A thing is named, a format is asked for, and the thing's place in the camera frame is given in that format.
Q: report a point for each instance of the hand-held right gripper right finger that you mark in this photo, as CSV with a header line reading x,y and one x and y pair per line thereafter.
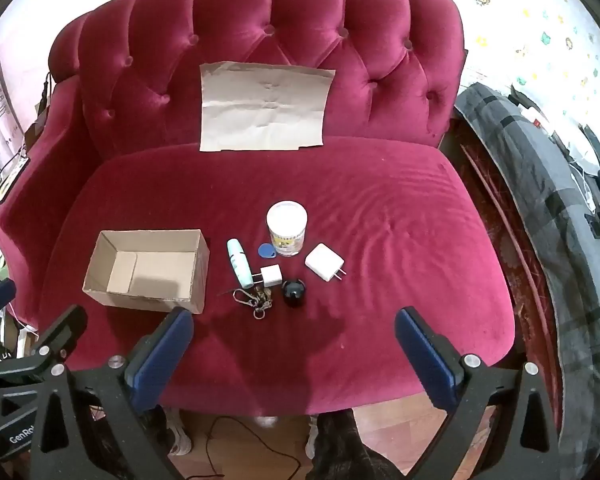
x,y
425,360

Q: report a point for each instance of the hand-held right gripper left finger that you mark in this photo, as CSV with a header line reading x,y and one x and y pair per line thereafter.
x,y
155,360

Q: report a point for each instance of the cardboard box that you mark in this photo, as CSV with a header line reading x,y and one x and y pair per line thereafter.
x,y
130,272

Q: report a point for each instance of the light blue cosmetic bottle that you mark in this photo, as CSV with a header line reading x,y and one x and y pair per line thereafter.
x,y
239,262

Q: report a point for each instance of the small white plug charger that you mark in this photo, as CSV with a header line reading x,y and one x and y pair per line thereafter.
x,y
269,276

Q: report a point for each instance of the large white plug charger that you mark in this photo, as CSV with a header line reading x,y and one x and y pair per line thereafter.
x,y
322,261

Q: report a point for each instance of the black glossy ball camera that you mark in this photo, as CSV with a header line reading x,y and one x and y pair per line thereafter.
x,y
294,292

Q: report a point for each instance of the white jar yellow label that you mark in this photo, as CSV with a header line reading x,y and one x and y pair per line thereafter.
x,y
286,225

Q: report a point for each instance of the person's dark trouser leg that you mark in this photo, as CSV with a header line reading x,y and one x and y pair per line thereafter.
x,y
340,445

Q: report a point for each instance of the blue round key tag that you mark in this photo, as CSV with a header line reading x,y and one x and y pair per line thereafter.
x,y
266,250

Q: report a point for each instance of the red velvet tufted sofa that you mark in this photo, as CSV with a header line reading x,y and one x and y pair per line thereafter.
x,y
380,210

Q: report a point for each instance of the grey plaid blanket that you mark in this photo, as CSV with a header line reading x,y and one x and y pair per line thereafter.
x,y
545,210

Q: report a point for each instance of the brown paper sheet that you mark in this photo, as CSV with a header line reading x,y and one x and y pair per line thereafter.
x,y
265,105

